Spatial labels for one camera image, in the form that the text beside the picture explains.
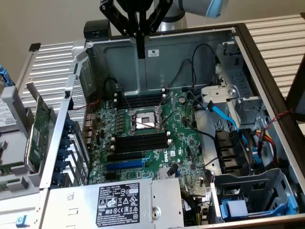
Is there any green graphics card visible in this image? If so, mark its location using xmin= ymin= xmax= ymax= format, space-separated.
xmin=23 ymin=82 xmax=58 ymax=174

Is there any blue plastic disk carrier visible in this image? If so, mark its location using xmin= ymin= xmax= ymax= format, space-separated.
xmin=0 ymin=64 xmax=15 ymax=90

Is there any black plastic fan shroud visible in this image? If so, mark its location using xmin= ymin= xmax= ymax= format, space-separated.
xmin=214 ymin=128 xmax=254 ymax=175

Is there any thin black wire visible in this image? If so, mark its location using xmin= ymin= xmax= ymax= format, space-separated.
xmin=191 ymin=43 xmax=217 ymax=86
xmin=166 ymin=59 xmax=198 ymax=89

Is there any silver finned heat sink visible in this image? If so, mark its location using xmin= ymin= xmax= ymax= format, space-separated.
xmin=157 ymin=167 xmax=179 ymax=180

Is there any silver power supply unit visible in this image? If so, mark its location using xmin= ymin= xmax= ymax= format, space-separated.
xmin=40 ymin=177 xmax=185 ymax=229

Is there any long black expansion slot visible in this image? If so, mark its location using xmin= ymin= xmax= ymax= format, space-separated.
xmin=106 ymin=152 xmax=143 ymax=162

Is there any metal disk bay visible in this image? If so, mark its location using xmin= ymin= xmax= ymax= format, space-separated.
xmin=209 ymin=167 xmax=300 ymax=224

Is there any metal CPU socket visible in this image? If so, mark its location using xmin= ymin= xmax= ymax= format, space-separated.
xmin=127 ymin=106 xmax=166 ymax=136

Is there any blue plastic tab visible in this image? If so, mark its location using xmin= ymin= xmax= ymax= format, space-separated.
xmin=252 ymin=147 xmax=264 ymax=170

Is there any black yellow wire bundle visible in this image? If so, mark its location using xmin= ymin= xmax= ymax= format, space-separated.
xmin=180 ymin=187 xmax=210 ymax=225

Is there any blue plastic latch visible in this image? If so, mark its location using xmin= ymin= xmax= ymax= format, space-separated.
xmin=15 ymin=214 xmax=28 ymax=229

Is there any blue expansion slot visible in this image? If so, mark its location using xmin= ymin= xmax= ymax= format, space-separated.
xmin=106 ymin=160 xmax=145 ymax=171

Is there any green motherboard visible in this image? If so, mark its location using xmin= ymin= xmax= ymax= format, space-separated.
xmin=84 ymin=89 xmax=213 ymax=189

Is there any black RAM slot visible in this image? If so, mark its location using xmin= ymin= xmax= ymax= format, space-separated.
xmin=113 ymin=138 xmax=172 ymax=149
xmin=116 ymin=93 xmax=165 ymax=100
xmin=116 ymin=99 xmax=165 ymax=106
xmin=116 ymin=95 xmax=165 ymax=103
xmin=114 ymin=131 xmax=170 ymax=142
xmin=116 ymin=102 xmax=165 ymax=109
xmin=112 ymin=142 xmax=173 ymax=154
xmin=113 ymin=135 xmax=171 ymax=146

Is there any metal drive cage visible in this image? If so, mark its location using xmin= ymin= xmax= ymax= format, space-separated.
xmin=200 ymin=41 xmax=269 ymax=126

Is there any yellow red power wire bundle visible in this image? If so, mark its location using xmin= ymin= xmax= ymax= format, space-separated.
xmin=254 ymin=127 xmax=279 ymax=167

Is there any hard disk with white label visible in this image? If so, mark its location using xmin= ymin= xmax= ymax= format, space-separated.
xmin=0 ymin=96 xmax=20 ymax=133

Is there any open metal PC case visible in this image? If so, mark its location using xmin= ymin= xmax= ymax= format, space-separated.
xmin=38 ymin=22 xmax=305 ymax=229

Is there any blue plastic disk bracket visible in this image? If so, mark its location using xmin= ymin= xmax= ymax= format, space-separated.
xmin=219 ymin=195 xmax=299 ymax=220

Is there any black angled connector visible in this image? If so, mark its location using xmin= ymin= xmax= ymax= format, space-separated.
xmin=167 ymin=163 xmax=180 ymax=177

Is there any black box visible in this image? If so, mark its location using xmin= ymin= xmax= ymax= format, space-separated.
xmin=83 ymin=20 xmax=112 ymax=40

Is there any grey parts rack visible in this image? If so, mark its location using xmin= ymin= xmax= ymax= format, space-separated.
xmin=0 ymin=84 xmax=60 ymax=202

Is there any thin metal locking lever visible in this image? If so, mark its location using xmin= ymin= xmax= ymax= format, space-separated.
xmin=161 ymin=111 xmax=178 ymax=127
xmin=118 ymin=87 xmax=134 ymax=113

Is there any blue flat disk wire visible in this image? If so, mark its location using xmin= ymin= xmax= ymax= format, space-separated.
xmin=206 ymin=100 xmax=253 ymax=153

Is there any red black twisted wire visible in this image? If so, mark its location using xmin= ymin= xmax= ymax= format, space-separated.
xmin=72 ymin=99 xmax=101 ymax=111
xmin=264 ymin=109 xmax=295 ymax=134

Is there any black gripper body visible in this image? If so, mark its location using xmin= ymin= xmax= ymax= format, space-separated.
xmin=127 ymin=0 xmax=155 ymax=11

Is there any dark brown frame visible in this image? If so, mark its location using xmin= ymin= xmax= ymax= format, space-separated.
xmin=285 ymin=53 xmax=305 ymax=123

